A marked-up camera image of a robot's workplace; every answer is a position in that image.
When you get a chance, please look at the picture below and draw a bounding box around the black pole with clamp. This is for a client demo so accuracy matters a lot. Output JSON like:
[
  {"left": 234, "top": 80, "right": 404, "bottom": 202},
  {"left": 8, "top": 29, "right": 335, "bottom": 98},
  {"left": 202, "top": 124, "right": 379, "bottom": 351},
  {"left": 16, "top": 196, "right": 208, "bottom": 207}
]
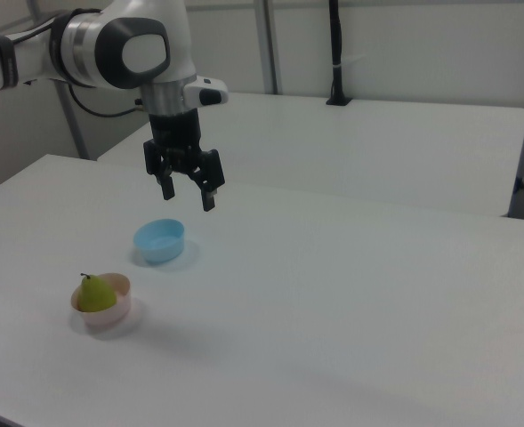
[{"left": 324, "top": 0, "right": 352, "bottom": 108}]

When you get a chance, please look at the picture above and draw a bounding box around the green pear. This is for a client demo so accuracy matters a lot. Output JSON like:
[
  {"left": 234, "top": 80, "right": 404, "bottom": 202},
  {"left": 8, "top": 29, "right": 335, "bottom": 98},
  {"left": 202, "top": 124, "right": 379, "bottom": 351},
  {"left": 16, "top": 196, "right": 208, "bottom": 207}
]
[{"left": 77, "top": 272, "right": 118, "bottom": 314}]

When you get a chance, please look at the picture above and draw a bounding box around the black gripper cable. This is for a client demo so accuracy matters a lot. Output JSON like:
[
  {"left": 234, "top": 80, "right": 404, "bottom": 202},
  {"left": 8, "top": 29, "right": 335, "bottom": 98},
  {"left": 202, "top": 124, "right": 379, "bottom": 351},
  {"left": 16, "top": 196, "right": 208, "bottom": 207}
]
[{"left": 67, "top": 82, "right": 146, "bottom": 118}]

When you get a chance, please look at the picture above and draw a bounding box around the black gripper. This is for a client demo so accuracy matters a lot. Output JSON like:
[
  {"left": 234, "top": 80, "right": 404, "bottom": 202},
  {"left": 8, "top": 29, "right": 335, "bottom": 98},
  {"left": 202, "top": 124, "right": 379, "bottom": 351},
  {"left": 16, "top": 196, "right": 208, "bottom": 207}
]
[{"left": 142, "top": 109, "right": 227, "bottom": 214}]

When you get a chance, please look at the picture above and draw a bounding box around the white table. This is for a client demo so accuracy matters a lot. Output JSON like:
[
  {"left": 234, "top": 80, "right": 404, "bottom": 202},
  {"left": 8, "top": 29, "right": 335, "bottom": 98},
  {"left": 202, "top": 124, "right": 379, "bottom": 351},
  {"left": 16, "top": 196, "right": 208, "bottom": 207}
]
[{"left": 95, "top": 91, "right": 524, "bottom": 219}]

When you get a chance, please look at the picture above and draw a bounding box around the blue plastic bowl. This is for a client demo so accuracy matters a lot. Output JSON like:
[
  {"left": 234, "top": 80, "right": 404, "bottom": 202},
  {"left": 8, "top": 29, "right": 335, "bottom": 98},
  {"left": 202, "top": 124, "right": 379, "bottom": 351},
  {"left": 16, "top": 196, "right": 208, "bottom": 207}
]
[{"left": 132, "top": 217, "right": 186, "bottom": 265}]

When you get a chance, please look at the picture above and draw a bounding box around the pink plastic bowl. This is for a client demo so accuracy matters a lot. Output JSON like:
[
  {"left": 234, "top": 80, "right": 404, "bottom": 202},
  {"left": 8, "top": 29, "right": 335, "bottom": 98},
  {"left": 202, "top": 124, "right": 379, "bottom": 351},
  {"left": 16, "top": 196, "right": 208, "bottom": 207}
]
[{"left": 69, "top": 271, "right": 134, "bottom": 333}]

